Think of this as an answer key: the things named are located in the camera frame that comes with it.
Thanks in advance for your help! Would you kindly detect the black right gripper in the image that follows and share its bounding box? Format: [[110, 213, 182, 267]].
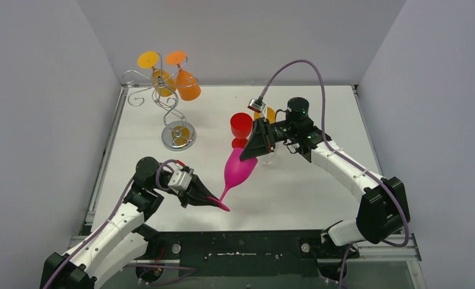
[[240, 117, 299, 161]]

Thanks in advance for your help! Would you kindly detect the clear wine glass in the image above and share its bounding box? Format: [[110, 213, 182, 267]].
[[258, 149, 278, 167]]

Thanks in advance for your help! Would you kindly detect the red wine glass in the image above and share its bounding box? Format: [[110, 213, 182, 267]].
[[230, 113, 253, 148]]

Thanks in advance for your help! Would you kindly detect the yellow wine glass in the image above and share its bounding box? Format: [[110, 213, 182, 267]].
[[137, 51, 176, 97], [253, 107, 276, 123]]

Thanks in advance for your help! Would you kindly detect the pink wine glass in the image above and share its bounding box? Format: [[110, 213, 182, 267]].
[[208, 148, 258, 211]]

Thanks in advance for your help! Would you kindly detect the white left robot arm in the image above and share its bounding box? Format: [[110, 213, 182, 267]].
[[40, 157, 218, 288]]

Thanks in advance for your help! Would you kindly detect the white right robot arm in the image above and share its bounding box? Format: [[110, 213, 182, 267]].
[[240, 97, 410, 258]]

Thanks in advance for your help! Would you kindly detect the chrome wine glass rack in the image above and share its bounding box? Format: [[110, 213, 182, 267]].
[[122, 53, 196, 152]]

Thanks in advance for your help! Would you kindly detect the orange wine glass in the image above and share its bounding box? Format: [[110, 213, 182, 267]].
[[166, 51, 201, 101]]

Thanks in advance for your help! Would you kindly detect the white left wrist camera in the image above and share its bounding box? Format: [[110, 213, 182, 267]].
[[168, 168, 193, 193]]

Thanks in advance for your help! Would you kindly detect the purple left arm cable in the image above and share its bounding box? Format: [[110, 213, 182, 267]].
[[42, 158, 198, 289]]

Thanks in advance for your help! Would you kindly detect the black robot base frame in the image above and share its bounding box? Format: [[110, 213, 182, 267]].
[[138, 229, 359, 279]]

